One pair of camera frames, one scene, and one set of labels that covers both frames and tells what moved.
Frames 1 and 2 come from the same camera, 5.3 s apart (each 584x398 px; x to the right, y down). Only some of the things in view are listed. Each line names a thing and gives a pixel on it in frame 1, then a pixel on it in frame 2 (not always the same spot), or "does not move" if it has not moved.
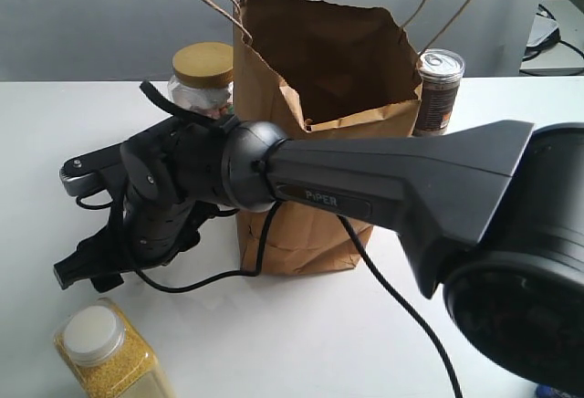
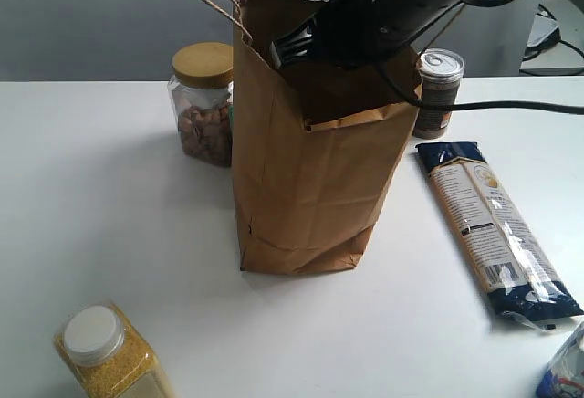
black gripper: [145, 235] -> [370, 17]
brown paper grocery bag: [304, 61] does not move
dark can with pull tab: [442, 71] does not move
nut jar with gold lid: [203, 78] does not move
